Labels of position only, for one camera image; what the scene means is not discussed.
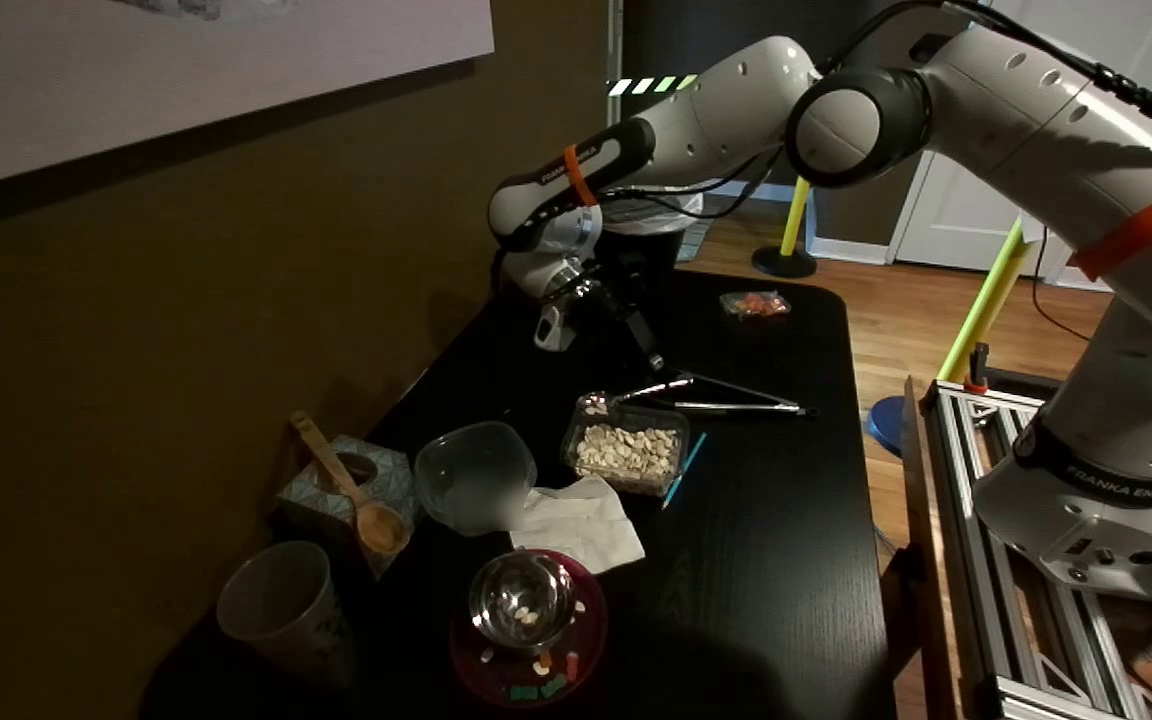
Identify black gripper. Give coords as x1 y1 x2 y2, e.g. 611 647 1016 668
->
506 216 663 370

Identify small metal spoon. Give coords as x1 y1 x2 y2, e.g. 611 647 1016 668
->
577 375 695 416

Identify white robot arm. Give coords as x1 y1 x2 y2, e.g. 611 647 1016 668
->
489 0 1152 601

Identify silver metal bowl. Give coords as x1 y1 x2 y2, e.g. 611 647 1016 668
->
469 547 577 653

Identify small candy packet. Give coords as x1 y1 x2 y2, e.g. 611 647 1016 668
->
722 286 791 320

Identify clear tray of white seeds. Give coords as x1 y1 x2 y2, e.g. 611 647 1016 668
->
565 409 691 495

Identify blue straw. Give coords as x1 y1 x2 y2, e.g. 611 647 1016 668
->
662 430 709 511

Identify metal kitchen tongs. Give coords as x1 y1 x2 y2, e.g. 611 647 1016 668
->
651 370 805 416

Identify white paper napkin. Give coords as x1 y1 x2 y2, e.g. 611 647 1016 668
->
508 478 645 575

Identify grey tissue box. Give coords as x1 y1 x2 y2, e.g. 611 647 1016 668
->
282 436 412 575

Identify white door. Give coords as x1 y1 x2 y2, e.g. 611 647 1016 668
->
894 0 1152 273

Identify red plate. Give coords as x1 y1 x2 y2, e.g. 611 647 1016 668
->
449 547 610 713

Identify yellow green pole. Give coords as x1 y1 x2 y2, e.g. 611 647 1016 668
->
937 224 1028 385

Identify white paper cup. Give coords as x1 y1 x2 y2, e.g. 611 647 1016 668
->
217 541 348 685

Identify camera on tripod stand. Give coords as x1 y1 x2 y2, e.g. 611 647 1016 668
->
753 179 816 276

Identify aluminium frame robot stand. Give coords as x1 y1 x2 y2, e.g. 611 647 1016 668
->
904 385 1152 720

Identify white framed wall board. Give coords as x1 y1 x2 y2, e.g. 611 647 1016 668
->
0 0 496 179

